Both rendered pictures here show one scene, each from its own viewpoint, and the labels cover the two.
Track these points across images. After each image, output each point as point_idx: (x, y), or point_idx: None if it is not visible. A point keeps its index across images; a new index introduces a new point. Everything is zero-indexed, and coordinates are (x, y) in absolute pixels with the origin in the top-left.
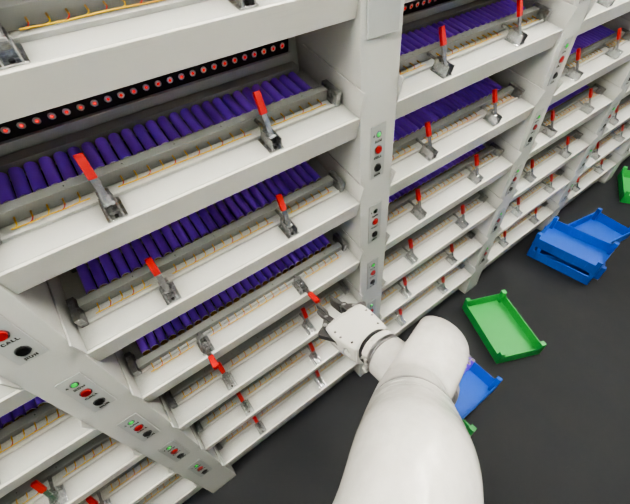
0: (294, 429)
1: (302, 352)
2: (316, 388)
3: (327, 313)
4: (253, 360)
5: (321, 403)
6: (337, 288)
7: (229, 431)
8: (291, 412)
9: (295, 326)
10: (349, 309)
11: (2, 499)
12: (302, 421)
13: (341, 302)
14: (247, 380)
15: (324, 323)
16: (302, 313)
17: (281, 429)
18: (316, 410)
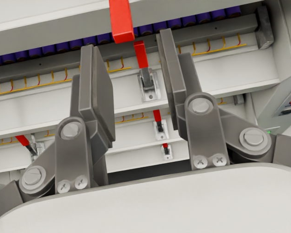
0: (121, 180)
1: (145, 112)
2: (158, 157)
3: (91, 117)
4: (25, 103)
5: (164, 168)
6: (247, 28)
7: (6, 170)
8: (115, 169)
9: (123, 73)
10: (202, 175)
11: None
12: (134, 176)
13: (197, 88)
14: (2, 133)
15: (34, 170)
16: (136, 54)
17: (108, 173)
18: (154, 173)
